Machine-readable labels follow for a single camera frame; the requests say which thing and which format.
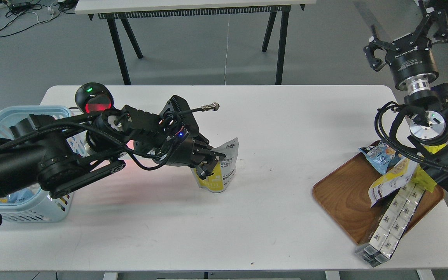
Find black barcode scanner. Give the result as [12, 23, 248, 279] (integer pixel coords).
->
[74, 82, 114, 114]

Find yellow nut snack pouch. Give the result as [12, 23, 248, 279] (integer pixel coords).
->
[192, 138, 239, 193]

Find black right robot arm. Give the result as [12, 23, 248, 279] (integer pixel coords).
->
[363, 0, 448, 191]

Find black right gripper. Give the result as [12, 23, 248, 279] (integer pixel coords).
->
[363, 0, 448, 91]

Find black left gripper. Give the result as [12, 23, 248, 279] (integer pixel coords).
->
[166, 133, 226, 180]

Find blue snack in basket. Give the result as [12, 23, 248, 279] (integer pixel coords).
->
[0, 188, 35, 204]

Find floor cables and devices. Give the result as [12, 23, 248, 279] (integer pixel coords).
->
[0, 0, 79, 39]

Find white hanging cable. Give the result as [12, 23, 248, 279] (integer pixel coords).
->
[224, 14, 231, 86]

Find yellow cartoon snack pack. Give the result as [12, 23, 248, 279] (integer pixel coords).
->
[411, 144, 447, 193]

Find blue snack bag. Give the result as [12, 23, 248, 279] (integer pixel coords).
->
[359, 140, 403, 174]

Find black leg background table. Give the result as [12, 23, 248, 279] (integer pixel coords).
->
[74, 0, 315, 85]

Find light blue plastic basket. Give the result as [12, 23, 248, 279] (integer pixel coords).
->
[0, 106, 75, 223]

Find brown wooden tray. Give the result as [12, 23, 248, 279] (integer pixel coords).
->
[312, 140, 445, 245]

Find white box multipack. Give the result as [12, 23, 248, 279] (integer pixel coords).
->
[354, 183, 425, 268]

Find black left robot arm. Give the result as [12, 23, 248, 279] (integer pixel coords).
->
[0, 95, 226, 225]

